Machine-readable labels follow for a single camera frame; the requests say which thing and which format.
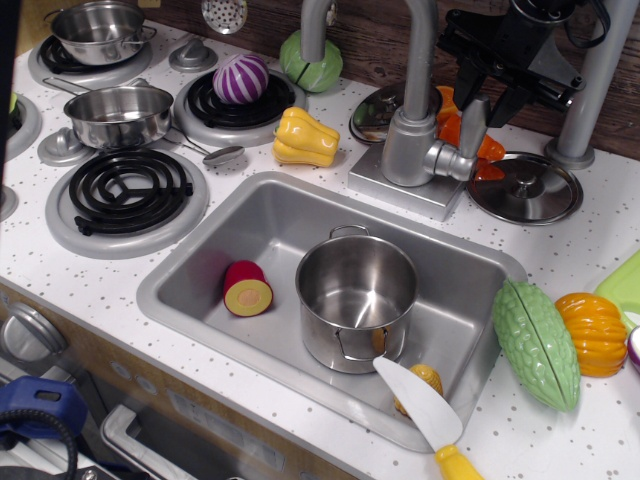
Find yellow toy bell pepper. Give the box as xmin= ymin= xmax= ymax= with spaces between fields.
xmin=272 ymin=107 xmax=340 ymax=167

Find grey oven knob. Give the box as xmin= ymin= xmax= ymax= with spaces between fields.
xmin=1 ymin=302 xmax=67 ymax=363

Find orange toy pumpkin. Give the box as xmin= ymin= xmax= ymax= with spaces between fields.
xmin=555 ymin=292 xmax=627 ymax=378

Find back black stove burner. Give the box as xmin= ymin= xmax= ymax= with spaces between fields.
xmin=38 ymin=36 xmax=152 ymax=75

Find grey oven door handle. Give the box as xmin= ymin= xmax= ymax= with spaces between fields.
xmin=100 ymin=405 xmax=195 ymax=480

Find blue device with cable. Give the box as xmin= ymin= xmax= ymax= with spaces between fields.
xmin=1 ymin=376 xmax=88 ymax=479

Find green toy bitter gourd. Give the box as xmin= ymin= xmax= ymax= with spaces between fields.
xmin=492 ymin=279 xmax=581 ymax=412

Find grey support pole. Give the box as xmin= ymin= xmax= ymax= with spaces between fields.
xmin=545 ymin=0 xmax=639 ymax=170

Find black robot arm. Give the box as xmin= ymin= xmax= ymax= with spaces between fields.
xmin=438 ymin=0 xmax=611 ymax=128

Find yellow toy corn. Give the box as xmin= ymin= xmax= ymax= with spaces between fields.
xmin=393 ymin=363 xmax=444 ymax=419

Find grey stove knob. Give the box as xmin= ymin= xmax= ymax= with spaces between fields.
xmin=37 ymin=127 xmax=96 ymax=167
xmin=169 ymin=38 xmax=218 ymax=73

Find steel two-handled pan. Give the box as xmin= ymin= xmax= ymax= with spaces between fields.
xmin=44 ymin=1 xmax=157 ymax=67

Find black stove burner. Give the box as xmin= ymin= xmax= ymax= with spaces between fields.
xmin=187 ymin=70 xmax=296 ymax=130
xmin=38 ymin=36 xmax=152 ymax=75
xmin=68 ymin=149 xmax=195 ymax=236

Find steel pot lid back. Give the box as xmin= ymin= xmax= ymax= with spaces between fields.
xmin=349 ymin=82 xmax=405 ymax=145

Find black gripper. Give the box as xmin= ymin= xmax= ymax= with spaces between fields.
xmin=438 ymin=7 xmax=585 ymax=128

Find tall steel pot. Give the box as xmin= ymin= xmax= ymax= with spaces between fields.
xmin=295 ymin=224 xmax=419 ymax=374

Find steel pot lid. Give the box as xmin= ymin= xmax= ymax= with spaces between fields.
xmin=467 ymin=152 xmax=583 ymax=225
xmin=349 ymin=82 xmax=405 ymax=145

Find steel spoon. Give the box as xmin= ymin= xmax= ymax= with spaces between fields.
xmin=163 ymin=127 xmax=245 ymax=167

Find front black stove burner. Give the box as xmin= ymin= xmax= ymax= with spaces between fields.
xmin=68 ymin=149 xmax=195 ymax=236

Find green cutting board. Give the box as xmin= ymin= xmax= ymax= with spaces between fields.
xmin=595 ymin=251 xmax=640 ymax=333

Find silver toy faucet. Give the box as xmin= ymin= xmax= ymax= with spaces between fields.
xmin=299 ymin=0 xmax=469 ymax=223

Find red yellow toy fruit half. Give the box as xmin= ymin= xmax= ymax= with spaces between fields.
xmin=223 ymin=260 xmax=273 ymax=317

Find grey sink basin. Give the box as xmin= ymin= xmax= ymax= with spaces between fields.
xmin=137 ymin=172 xmax=526 ymax=452

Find middle black stove burner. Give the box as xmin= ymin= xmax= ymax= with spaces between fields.
xmin=187 ymin=70 xmax=296 ymax=130

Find grey stove knob back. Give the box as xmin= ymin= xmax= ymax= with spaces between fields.
xmin=169 ymin=38 xmax=218 ymax=73

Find silver faucet lever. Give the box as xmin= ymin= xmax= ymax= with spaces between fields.
xmin=424 ymin=93 xmax=491 ymax=182

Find green toy cabbage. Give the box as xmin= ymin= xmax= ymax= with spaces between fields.
xmin=279 ymin=30 xmax=343 ymax=93

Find steel pot lid right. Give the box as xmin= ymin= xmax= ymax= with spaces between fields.
xmin=467 ymin=152 xmax=583 ymax=225

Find grey stove knob left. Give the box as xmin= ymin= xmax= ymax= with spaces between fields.
xmin=37 ymin=127 xmax=96 ymax=167

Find white toy knife yellow handle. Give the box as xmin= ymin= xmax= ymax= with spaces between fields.
xmin=373 ymin=357 xmax=483 ymax=480

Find orange toy carrot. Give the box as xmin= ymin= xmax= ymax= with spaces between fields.
xmin=436 ymin=85 xmax=506 ymax=181

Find purple toy vegetable edge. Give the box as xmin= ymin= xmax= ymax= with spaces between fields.
xmin=627 ymin=326 xmax=640 ymax=373

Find steel saucepan with handle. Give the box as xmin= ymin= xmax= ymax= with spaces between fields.
xmin=43 ymin=77 xmax=174 ymax=150

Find perforated steel skimmer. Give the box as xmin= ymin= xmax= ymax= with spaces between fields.
xmin=201 ymin=0 xmax=248 ymax=35

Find purple striped toy onion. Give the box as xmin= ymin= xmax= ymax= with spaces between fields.
xmin=212 ymin=54 xmax=269 ymax=105

